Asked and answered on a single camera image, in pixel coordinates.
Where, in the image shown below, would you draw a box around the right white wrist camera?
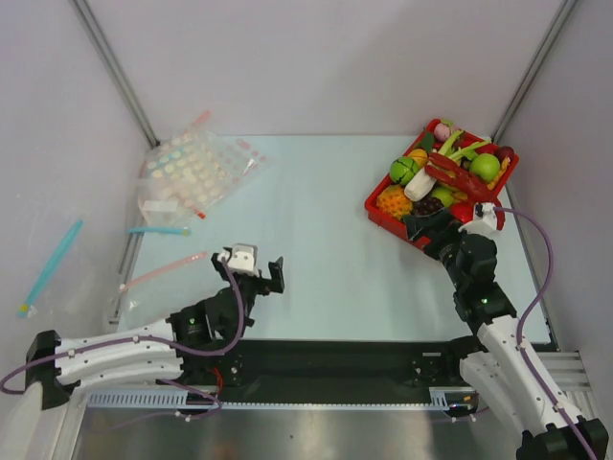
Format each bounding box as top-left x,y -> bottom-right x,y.
459,202 -> 498,237

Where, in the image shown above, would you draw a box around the orange toy fruit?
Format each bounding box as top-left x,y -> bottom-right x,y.
408,149 -> 429,168

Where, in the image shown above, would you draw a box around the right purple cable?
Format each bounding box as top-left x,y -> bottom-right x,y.
492,205 -> 604,460

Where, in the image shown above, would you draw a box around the red toy pepper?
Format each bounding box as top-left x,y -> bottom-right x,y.
449,201 -> 474,224

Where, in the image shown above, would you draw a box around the dark red toy plum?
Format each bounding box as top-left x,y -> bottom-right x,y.
494,146 -> 515,163

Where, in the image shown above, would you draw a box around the pink toy radish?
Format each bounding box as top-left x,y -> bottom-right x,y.
433,119 -> 456,143

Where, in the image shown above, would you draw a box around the purple cable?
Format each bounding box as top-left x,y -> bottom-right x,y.
492,205 -> 604,460
0,265 -> 250,397

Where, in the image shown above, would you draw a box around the light green toy pear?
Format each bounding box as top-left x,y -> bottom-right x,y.
430,187 -> 455,207

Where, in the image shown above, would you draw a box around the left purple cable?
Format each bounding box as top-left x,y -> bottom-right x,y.
0,265 -> 250,397

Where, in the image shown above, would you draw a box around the red toy lobster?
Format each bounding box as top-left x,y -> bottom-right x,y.
424,153 -> 514,205

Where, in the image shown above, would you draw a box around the red plastic tray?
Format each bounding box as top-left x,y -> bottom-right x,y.
364,119 -> 519,251

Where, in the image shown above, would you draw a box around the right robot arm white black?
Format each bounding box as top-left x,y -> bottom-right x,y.
403,209 -> 609,459

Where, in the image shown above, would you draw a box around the purple toy grapes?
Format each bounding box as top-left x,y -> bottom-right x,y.
412,196 -> 444,217

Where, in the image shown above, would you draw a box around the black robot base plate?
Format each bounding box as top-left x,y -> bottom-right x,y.
155,337 -> 485,406

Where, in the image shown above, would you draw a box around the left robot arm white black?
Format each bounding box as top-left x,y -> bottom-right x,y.
24,245 -> 284,410

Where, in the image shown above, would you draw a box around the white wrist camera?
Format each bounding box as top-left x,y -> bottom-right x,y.
459,202 -> 498,237
218,243 -> 259,276

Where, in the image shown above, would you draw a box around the white green toy celery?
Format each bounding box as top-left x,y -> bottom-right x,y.
404,137 -> 488,201

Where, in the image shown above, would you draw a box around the blue zipper clear bag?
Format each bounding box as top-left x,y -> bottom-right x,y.
125,226 -> 192,237

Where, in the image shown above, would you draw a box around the red dotted zip bag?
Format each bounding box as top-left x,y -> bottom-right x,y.
208,136 -> 276,195

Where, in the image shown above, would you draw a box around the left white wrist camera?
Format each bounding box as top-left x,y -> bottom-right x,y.
218,243 -> 259,276

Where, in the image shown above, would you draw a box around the grey slotted cable duct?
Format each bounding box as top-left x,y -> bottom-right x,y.
86,388 -> 477,412

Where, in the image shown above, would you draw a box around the orange toy pineapple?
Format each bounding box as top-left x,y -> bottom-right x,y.
375,185 -> 413,220

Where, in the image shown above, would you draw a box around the green toy apple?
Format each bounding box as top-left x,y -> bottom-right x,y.
469,153 -> 501,183

